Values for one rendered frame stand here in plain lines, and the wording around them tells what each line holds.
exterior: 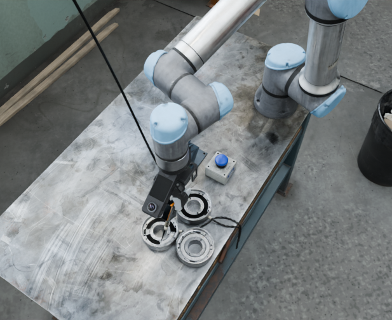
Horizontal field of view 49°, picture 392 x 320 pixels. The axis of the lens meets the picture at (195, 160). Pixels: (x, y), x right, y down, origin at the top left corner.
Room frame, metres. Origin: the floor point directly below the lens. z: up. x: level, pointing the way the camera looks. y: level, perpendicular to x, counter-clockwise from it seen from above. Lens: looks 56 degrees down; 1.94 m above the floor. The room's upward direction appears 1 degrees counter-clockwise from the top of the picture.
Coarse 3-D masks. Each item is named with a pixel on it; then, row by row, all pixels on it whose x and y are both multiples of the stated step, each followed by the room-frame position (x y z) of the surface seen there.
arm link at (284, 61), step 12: (276, 48) 1.02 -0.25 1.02; (288, 48) 1.01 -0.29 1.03; (300, 48) 1.01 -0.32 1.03; (276, 60) 0.96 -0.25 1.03; (288, 60) 0.96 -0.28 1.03; (300, 60) 0.95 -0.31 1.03; (264, 72) 0.99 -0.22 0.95; (276, 72) 0.95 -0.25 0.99; (288, 72) 0.93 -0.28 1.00; (264, 84) 0.97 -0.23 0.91; (276, 84) 0.94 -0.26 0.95; (288, 84) 0.91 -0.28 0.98; (288, 96) 0.91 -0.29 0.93
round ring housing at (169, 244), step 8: (144, 224) 0.52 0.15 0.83; (160, 224) 0.52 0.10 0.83; (176, 224) 0.52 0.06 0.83; (152, 232) 0.50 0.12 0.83; (168, 232) 0.50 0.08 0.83; (176, 232) 0.50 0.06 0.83; (144, 240) 0.47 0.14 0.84; (160, 240) 0.47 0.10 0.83; (176, 240) 0.48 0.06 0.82; (152, 248) 0.45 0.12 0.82; (160, 248) 0.45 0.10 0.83
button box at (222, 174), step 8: (216, 152) 0.75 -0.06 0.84; (232, 160) 0.73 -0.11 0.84; (208, 168) 0.70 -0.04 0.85; (216, 168) 0.70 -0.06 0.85; (224, 168) 0.70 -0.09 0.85; (232, 168) 0.70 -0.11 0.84; (208, 176) 0.70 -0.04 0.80; (216, 176) 0.68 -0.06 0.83; (224, 176) 0.67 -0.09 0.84; (224, 184) 0.66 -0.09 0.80
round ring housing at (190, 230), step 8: (184, 232) 0.49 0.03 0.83; (192, 232) 0.50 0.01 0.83; (200, 232) 0.50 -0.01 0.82; (208, 232) 0.49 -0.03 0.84; (192, 240) 0.47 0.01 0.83; (200, 240) 0.47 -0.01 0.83; (208, 240) 0.47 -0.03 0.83; (176, 248) 0.45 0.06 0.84; (184, 248) 0.46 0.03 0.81; (192, 256) 0.43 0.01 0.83; (208, 256) 0.43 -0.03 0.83; (192, 264) 0.40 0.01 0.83; (200, 264) 0.40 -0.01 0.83
